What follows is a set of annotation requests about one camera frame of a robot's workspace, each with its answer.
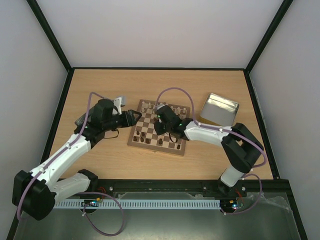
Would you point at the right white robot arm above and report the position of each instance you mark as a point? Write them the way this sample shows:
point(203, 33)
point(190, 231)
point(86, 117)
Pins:
point(239, 144)

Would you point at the gold tin box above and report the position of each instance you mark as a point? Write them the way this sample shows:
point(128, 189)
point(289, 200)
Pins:
point(218, 110)

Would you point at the light blue cable duct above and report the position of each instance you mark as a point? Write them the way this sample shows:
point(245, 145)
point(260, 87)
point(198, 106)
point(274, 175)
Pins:
point(141, 204)

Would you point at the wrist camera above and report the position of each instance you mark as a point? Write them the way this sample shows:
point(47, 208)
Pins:
point(158, 107)
point(118, 103)

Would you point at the black mounting rail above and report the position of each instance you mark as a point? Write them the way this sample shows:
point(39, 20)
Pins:
point(208, 188)

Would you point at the silver tin lid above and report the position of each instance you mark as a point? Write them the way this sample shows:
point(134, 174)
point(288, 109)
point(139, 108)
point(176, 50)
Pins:
point(81, 119)

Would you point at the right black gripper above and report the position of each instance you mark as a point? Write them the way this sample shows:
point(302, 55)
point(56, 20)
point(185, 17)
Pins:
point(162, 126)

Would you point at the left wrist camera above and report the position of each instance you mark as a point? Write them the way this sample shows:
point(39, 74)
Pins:
point(118, 103)

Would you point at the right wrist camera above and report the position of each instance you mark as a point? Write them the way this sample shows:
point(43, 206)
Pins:
point(158, 107)

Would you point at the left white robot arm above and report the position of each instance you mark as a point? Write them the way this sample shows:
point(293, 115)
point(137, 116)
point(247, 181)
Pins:
point(36, 192)

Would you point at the black enclosure frame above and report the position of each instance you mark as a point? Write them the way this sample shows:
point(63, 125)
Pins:
point(281, 12)

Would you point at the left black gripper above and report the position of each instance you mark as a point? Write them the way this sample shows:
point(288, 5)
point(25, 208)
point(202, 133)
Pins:
point(129, 120)

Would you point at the wooden chess board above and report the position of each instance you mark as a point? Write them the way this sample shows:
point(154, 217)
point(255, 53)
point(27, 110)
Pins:
point(145, 124)

